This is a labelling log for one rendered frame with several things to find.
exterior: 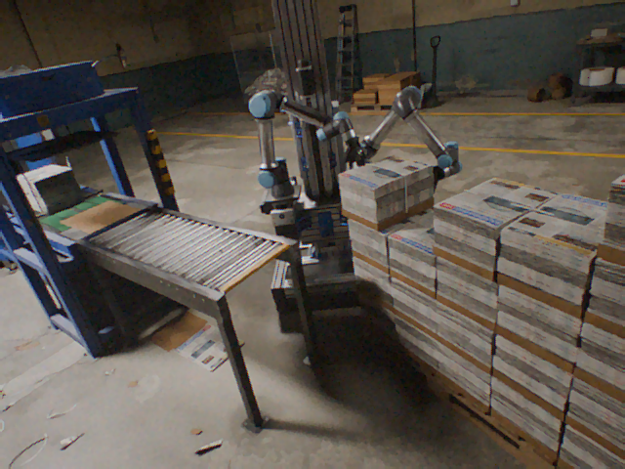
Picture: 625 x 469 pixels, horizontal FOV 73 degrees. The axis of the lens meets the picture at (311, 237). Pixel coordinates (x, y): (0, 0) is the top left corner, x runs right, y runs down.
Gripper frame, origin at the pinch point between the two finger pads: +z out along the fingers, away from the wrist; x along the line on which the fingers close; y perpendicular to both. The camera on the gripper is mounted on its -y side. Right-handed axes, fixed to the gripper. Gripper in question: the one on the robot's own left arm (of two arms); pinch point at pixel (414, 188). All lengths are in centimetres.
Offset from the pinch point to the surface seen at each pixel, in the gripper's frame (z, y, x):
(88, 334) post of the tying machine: 186, -67, -109
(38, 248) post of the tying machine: 188, 0, -108
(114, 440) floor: 188, -85, -30
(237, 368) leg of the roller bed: 125, -45, 12
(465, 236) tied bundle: 42, 12, 70
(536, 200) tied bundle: 17, 21, 81
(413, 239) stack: 39, -2, 39
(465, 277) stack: 42, -6, 70
